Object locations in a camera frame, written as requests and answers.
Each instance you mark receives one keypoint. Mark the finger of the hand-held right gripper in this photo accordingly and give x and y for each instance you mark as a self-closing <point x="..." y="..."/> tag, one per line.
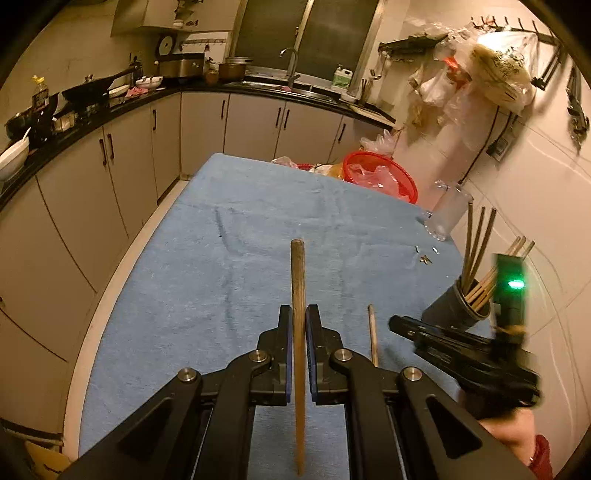
<point x="441" y="362"/>
<point x="429" y="330"/>

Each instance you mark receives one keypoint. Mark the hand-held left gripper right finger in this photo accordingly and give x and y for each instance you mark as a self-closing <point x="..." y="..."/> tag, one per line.
<point x="310" y="355"/>

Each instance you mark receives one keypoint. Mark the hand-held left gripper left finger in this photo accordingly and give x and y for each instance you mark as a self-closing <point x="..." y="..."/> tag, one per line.
<point x="289" y="355"/>

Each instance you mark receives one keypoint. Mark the dark cylindrical utensil holder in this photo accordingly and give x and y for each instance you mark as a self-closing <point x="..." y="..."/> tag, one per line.
<point x="450" y="307"/>

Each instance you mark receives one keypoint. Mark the wooden chopstick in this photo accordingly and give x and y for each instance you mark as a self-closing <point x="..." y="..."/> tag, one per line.
<point x="372" y="332"/>
<point x="298" y="286"/>
<point x="528" y="247"/>
<point x="485" y="281"/>
<point x="521" y="245"/>

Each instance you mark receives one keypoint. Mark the dark chopstick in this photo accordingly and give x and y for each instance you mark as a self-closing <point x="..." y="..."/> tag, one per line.
<point x="468" y="244"/>
<point x="485" y="240"/>
<point x="476" y="244"/>

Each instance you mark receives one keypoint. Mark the person's right hand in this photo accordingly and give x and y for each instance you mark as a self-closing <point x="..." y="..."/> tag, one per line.
<point x="515" y="431"/>

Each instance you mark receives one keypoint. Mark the small scraps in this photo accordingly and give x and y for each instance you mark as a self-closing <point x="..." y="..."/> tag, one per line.
<point x="424" y="261"/>

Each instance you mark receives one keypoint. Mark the clear glass mug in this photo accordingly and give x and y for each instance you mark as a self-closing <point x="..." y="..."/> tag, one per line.
<point x="450" y="212"/>

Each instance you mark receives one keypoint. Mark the blue table cloth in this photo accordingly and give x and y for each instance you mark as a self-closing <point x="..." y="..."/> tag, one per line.
<point x="207" y="258"/>

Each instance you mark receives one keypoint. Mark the red plastic basket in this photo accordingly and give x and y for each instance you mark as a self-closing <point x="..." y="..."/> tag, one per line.
<point x="406" y="182"/>

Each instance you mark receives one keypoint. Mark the pink plastic bag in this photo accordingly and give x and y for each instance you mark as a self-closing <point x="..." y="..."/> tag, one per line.
<point x="378" y="177"/>

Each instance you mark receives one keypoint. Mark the yellow plastic bag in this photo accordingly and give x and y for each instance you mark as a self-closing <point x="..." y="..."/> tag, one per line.
<point x="334" y="170"/>

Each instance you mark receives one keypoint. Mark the white crumpled plastic bag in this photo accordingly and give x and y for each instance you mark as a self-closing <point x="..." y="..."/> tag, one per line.
<point x="284" y="161"/>

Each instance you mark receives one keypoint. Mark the white red plastic bag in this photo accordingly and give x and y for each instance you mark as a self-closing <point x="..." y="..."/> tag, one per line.
<point x="381" y="141"/>

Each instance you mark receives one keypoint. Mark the cutting board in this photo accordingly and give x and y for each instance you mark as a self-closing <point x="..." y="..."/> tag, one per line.
<point x="374" y="112"/>

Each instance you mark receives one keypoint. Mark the clear hanging plastic bags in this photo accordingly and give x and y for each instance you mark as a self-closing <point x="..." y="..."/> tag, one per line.
<point x="438" y="87"/>

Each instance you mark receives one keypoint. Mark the counter chopstick holder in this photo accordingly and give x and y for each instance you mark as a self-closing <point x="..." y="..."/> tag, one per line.
<point x="364" y="91"/>

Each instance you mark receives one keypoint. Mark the base kitchen cabinets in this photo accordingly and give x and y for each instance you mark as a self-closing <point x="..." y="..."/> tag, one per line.
<point x="115" y="166"/>

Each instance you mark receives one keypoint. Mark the kitchen sink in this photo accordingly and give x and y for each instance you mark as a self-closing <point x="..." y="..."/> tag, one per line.
<point x="286" y="90"/>

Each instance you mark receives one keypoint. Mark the green label detergent bottle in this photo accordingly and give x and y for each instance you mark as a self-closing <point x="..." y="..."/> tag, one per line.
<point x="340" y="79"/>

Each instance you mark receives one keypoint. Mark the black metal clamp tool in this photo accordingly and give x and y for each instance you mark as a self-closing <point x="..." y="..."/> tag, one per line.
<point x="577" y="106"/>

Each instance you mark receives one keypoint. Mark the hanging bag of buns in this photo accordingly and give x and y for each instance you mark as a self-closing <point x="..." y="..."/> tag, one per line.
<point x="503" y="69"/>

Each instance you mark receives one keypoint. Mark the metal faucet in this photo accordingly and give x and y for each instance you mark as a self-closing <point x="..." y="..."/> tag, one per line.
<point x="294" y="74"/>

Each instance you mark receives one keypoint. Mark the black kitchen countertop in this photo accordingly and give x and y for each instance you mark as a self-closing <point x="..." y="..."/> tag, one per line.
<point x="198" y="85"/>

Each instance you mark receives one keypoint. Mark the brown cooking pot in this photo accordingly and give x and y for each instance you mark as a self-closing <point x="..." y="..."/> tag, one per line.
<point x="233" y="71"/>

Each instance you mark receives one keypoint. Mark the black hanging tool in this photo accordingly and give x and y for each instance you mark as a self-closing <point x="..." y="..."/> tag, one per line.
<point x="551" y="64"/>

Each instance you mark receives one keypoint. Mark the pink cloth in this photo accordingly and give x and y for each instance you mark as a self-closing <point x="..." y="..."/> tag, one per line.
<point x="136" y="92"/>

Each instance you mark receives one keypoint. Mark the white shallow bowl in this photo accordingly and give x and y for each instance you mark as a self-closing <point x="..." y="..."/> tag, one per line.
<point x="150" y="82"/>

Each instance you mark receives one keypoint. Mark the kitchen window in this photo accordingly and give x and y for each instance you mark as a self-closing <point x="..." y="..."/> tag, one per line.
<point x="337" y="37"/>

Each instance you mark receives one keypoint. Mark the steel rice cooker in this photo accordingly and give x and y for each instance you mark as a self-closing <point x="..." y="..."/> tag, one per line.
<point x="182" y="67"/>

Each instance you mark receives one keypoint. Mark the black wok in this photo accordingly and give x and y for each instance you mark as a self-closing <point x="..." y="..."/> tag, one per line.
<point x="90" y="87"/>

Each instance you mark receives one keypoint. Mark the round kitchen scale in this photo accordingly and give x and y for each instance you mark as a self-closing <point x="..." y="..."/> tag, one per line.
<point x="165" y="45"/>

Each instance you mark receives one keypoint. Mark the large white bowl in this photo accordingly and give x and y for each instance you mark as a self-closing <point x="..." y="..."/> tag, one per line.
<point x="11" y="159"/>

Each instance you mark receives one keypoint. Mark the black pot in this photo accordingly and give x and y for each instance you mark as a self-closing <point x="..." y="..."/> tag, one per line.
<point x="23" y="124"/>

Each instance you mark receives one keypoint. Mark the yellow cap oil bottle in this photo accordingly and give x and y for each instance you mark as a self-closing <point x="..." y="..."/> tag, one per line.
<point x="40" y="97"/>

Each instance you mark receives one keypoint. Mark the wall socket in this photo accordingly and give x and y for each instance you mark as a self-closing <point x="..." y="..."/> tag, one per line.
<point x="501" y="145"/>

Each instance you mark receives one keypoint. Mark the wall utensil rack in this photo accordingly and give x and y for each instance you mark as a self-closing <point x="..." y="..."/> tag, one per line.
<point x="406" y="44"/>

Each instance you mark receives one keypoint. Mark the upper wall cabinets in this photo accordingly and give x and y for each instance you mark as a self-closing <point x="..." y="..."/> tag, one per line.
<point x="138" y="16"/>

